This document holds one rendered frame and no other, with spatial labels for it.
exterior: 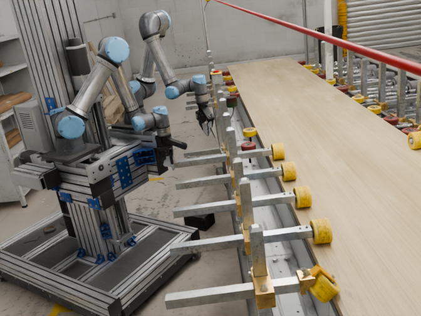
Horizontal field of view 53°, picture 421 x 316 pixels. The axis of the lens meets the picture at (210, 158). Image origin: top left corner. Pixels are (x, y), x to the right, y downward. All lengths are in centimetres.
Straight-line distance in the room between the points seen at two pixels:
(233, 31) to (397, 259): 882
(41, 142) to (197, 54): 764
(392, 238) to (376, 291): 27
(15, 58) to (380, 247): 430
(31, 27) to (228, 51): 778
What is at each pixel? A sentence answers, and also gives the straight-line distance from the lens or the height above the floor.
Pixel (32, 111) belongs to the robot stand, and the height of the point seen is 121.
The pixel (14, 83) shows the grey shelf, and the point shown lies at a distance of 512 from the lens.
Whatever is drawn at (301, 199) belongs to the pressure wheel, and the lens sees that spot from 163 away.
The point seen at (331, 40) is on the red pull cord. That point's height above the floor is 164.
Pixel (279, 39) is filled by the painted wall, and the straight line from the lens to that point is 1000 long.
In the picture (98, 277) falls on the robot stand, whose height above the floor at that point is 21.
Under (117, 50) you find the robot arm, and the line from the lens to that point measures 210.
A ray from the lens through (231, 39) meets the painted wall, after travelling 996.
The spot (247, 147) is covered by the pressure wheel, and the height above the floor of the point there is 91.
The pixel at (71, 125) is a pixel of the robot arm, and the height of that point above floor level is 122.
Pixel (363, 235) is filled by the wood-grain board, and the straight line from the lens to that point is 152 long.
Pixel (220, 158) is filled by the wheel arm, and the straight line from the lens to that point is 208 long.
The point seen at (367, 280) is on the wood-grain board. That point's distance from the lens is 132.
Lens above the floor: 171
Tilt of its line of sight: 21 degrees down
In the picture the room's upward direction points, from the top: 8 degrees counter-clockwise
